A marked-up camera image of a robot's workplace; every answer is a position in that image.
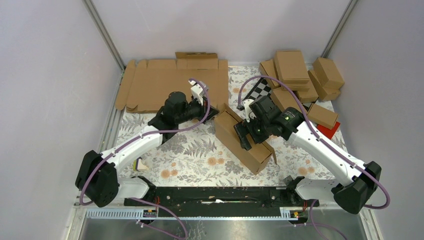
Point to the folded box on checkerboard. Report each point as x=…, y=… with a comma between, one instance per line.
x=284, y=99

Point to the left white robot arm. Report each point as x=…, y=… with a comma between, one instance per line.
x=98, y=178

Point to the cardboard box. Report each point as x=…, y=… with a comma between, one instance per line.
x=290, y=67
x=327, y=73
x=267, y=68
x=254, y=156
x=305, y=92
x=324, y=93

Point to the folded box on red box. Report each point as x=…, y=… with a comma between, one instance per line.
x=322, y=116

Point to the floral patterned table mat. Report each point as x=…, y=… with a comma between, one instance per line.
x=196, y=158

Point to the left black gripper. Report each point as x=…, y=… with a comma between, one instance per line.
x=200, y=106

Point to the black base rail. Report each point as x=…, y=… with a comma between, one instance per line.
x=220, y=202

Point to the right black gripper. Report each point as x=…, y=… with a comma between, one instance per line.
x=241, y=128

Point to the black white checkerboard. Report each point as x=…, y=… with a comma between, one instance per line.
x=261, y=88

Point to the leaning folded cardboard box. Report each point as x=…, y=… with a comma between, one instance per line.
x=267, y=68

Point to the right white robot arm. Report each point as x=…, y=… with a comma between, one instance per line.
x=354, y=181

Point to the stack of flat cardboard sheets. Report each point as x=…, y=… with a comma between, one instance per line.
x=147, y=84

